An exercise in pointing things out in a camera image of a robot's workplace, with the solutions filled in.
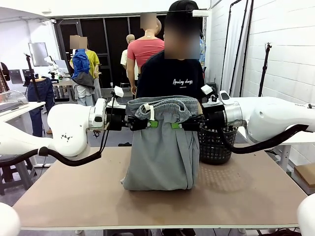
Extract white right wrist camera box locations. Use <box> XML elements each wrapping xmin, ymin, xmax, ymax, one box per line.
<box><xmin>200</xmin><ymin>84</ymin><xmax>214</xmax><ymax>95</ymax></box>

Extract white work table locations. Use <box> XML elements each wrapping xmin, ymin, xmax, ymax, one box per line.
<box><xmin>0</xmin><ymin>100</ymin><xmax>47</xmax><ymax>123</ymax></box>

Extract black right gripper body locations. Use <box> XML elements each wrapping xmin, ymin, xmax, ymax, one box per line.
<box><xmin>201</xmin><ymin>102</ymin><xmax>226</xmax><ymax>129</ymax></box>

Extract person in black t-shirt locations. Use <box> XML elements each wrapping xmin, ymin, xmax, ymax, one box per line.
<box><xmin>136</xmin><ymin>0</ymin><xmax>210</xmax><ymax>116</ymax></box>

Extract blue patterned shirt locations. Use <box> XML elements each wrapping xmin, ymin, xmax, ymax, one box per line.
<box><xmin>198</xmin><ymin>35</ymin><xmax>207</xmax><ymax>74</ymax></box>

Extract cardboard box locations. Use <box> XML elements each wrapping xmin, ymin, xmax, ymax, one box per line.
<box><xmin>292</xmin><ymin>163</ymin><xmax>315</xmax><ymax>195</ymax></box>

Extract white side table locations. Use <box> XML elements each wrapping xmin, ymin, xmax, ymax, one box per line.
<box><xmin>237</xmin><ymin>125</ymin><xmax>315</xmax><ymax>174</ymax></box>

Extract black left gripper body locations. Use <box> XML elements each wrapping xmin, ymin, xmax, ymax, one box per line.
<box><xmin>105</xmin><ymin>106</ymin><xmax>128</xmax><ymax>131</ymax></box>

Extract black cap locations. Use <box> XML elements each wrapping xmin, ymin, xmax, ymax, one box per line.
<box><xmin>168</xmin><ymin>0</ymin><xmax>210</xmax><ymax>18</ymax></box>

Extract grey metal stool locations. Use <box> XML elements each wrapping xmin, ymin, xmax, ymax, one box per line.
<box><xmin>0</xmin><ymin>157</ymin><xmax>38</xmax><ymax>196</ymax></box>

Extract grey framed board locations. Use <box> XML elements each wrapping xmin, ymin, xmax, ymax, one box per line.
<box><xmin>28</xmin><ymin>42</ymin><xmax>49</xmax><ymax>67</ymax></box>

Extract person in yellow shirt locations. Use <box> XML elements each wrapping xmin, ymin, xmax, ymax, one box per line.
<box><xmin>70</xmin><ymin>35</ymin><xmax>96</xmax><ymax>104</ymax></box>

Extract dark grey perforated basket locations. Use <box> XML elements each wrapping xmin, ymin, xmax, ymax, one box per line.
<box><xmin>198</xmin><ymin>124</ymin><xmax>238</xmax><ymax>165</ymax></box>

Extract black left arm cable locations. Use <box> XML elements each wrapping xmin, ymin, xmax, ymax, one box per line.
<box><xmin>0</xmin><ymin>90</ymin><xmax>116</xmax><ymax>167</ymax></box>

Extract white backdrop curtain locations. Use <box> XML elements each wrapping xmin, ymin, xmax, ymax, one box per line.
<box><xmin>222</xmin><ymin>0</ymin><xmax>254</xmax><ymax>96</ymax></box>

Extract black backdrop pole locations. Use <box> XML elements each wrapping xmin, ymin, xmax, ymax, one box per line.
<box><xmin>221</xmin><ymin>0</ymin><xmax>244</xmax><ymax>90</ymax></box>

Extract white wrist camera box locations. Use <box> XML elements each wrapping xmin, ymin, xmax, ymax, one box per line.
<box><xmin>113</xmin><ymin>85</ymin><xmax>125</xmax><ymax>98</ymax></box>
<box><xmin>200</xmin><ymin>84</ymin><xmax>214</xmax><ymax>95</ymax></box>

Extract grey training pants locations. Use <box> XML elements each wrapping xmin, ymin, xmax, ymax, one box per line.
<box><xmin>120</xmin><ymin>95</ymin><xmax>200</xmax><ymax>192</ymax></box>

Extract mannequin in red top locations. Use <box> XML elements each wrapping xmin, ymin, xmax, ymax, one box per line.
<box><xmin>126</xmin><ymin>13</ymin><xmax>165</xmax><ymax>95</ymax></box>

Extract black light stand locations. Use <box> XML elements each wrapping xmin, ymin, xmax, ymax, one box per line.
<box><xmin>258</xmin><ymin>42</ymin><xmax>273</xmax><ymax>97</ymax></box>

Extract mannequin in blue jeans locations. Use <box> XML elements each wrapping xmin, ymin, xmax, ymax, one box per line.
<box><xmin>27</xmin><ymin>76</ymin><xmax>56</xmax><ymax>137</ymax></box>

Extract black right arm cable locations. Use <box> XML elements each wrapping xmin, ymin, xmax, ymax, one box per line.
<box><xmin>218</xmin><ymin>124</ymin><xmax>311</xmax><ymax>154</ymax></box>

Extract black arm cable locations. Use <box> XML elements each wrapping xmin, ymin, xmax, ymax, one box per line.
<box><xmin>218</xmin><ymin>124</ymin><xmax>311</xmax><ymax>154</ymax></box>
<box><xmin>0</xmin><ymin>90</ymin><xmax>116</xmax><ymax>167</ymax></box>

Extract black tripod with camera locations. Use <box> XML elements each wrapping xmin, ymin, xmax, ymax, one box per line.
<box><xmin>23</xmin><ymin>53</ymin><xmax>42</xmax><ymax>103</ymax></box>

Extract small white background robot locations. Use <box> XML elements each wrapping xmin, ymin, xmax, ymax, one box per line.
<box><xmin>44</xmin><ymin>56</ymin><xmax>60</xmax><ymax>80</ymax></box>

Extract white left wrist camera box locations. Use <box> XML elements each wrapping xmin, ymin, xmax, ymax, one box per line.
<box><xmin>113</xmin><ymin>85</ymin><xmax>125</xmax><ymax>98</ymax></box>

